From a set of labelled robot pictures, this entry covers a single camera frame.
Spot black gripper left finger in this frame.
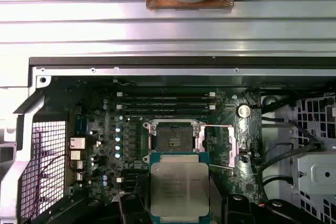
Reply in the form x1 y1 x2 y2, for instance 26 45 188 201
104 191 152 224

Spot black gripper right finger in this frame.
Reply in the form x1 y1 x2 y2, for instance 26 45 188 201
227 193 300 224

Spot silver CPU green edge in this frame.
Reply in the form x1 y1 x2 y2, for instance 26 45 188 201
149 151 211 222

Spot metal socket cover frame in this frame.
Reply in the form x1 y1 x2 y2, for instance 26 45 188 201
199 125 236 168

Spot black CPU socket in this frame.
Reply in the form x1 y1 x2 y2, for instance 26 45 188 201
142 118 207 162

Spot black RAM slot white clips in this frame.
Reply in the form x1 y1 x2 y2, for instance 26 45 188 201
117 91 217 99
117 104 217 112

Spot perforated metal disk cage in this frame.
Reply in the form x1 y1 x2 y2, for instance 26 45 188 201
290 91 336 224

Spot round silver coin battery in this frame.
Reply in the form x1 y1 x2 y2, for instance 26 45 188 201
237 104 251 119

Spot green motherboard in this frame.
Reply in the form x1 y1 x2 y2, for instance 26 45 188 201
44 76 263 224

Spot black silver PC case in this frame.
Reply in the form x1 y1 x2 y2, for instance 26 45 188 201
0 56 336 224

